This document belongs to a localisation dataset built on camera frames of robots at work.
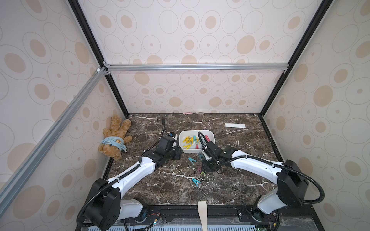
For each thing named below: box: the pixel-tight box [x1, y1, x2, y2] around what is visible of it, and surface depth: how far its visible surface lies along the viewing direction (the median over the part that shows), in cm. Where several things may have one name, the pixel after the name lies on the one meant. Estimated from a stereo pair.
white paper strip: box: [224, 123, 246, 129], surface depth 115 cm
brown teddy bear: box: [98, 114, 133, 161], surface depth 96 cm
